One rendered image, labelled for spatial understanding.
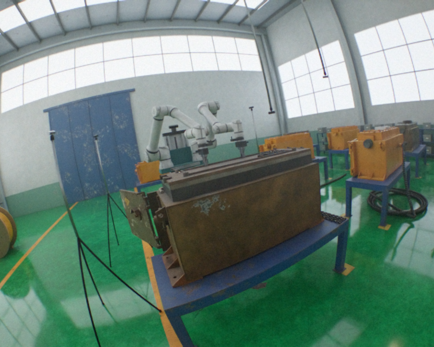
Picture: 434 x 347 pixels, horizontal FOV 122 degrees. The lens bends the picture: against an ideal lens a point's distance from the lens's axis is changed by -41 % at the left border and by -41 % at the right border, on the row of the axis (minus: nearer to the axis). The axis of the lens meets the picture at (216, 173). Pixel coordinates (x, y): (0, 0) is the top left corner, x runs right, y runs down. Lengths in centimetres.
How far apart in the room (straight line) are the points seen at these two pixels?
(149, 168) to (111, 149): 417
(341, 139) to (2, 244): 1031
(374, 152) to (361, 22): 860
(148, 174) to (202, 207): 533
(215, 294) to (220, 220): 50
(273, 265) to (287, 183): 64
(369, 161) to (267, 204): 238
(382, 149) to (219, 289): 296
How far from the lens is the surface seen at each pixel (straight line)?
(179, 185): 131
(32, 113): 1200
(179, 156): 279
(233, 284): 143
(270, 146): 506
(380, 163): 350
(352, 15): 1165
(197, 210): 130
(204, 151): 166
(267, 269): 152
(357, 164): 368
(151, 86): 1102
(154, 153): 246
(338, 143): 739
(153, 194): 180
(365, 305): 215
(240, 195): 140
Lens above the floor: 158
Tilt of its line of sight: 10 degrees down
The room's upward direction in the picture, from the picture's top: 10 degrees counter-clockwise
